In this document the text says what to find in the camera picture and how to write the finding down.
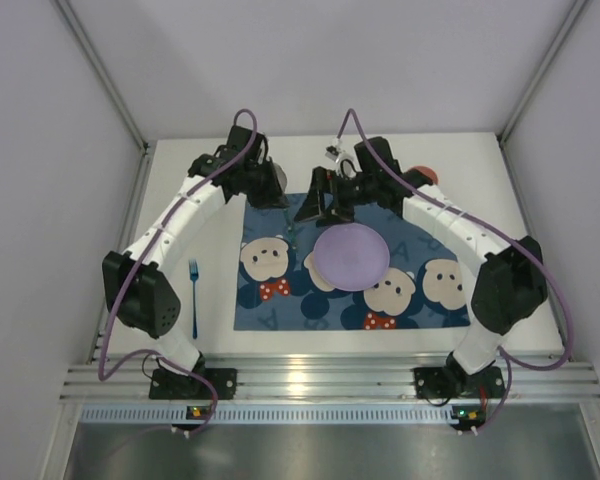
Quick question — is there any purple plastic plate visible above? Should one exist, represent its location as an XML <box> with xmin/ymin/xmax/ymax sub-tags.
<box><xmin>312</xmin><ymin>223</ymin><xmax>390</xmax><ymax>292</ymax></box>

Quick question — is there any aluminium mounting rail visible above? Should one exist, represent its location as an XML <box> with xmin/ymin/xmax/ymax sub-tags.
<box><xmin>60</xmin><ymin>355</ymin><xmax>600</xmax><ymax>403</ymax></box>

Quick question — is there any right aluminium frame post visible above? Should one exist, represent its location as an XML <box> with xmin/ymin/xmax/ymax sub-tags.
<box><xmin>497</xmin><ymin>0</ymin><xmax>594</xmax><ymax>144</ymax></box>

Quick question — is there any green handled steel spoon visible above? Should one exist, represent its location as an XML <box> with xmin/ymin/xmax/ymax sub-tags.
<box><xmin>272</xmin><ymin>162</ymin><xmax>300</xmax><ymax>256</ymax></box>

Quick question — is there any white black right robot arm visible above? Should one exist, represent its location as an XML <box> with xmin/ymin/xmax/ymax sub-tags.
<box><xmin>295</xmin><ymin>136</ymin><xmax>548</xmax><ymax>397</ymax></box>

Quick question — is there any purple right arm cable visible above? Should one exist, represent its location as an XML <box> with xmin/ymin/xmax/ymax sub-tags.
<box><xmin>335</xmin><ymin>108</ymin><xmax>574</xmax><ymax>434</ymax></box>

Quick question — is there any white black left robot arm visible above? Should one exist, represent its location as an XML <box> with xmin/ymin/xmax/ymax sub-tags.
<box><xmin>102</xmin><ymin>125</ymin><xmax>288</xmax><ymax>377</ymax></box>

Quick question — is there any blue metal fork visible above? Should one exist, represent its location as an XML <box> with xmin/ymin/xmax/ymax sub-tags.
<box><xmin>188</xmin><ymin>259</ymin><xmax>199</xmax><ymax>339</ymax></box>

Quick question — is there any salmon plastic cup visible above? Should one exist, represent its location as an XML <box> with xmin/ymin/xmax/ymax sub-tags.
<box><xmin>406</xmin><ymin>166</ymin><xmax>439</xmax><ymax>188</ymax></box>

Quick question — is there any perforated grey cable duct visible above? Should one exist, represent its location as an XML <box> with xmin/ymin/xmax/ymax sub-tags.
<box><xmin>80</xmin><ymin>404</ymin><xmax>485</xmax><ymax>426</ymax></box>

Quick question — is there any left aluminium frame post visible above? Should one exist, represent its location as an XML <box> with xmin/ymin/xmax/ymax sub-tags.
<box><xmin>52</xmin><ymin>0</ymin><xmax>156</xmax><ymax>154</ymax></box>

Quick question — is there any blue cartoon mouse placemat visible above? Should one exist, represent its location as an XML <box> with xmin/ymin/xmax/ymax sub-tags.
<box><xmin>234</xmin><ymin>194</ymin><xmax>469</xmax><ymax>331</ymax></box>

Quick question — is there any aluminium frame post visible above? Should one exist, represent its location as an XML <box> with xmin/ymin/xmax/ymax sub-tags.
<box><xmin>497</xmin><ymin>0</ymin><xmax>594</xmax><ymax>144</ymax></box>
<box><xmin>52</xmin><ymin>0</ymin><xmax>156</xmax><ymax>154</ymax></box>

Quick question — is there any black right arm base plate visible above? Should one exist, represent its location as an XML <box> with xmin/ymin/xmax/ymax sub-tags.
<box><xmin>413</xmin><ymin>366</ymin><xmax>505</xmax><ymax>401</ymax></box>

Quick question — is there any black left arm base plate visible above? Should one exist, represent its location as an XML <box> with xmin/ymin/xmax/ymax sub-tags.
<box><xmin>148</xmin><ymin>367</ymin><xmax>238</xmax><ymax>400</ymax></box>

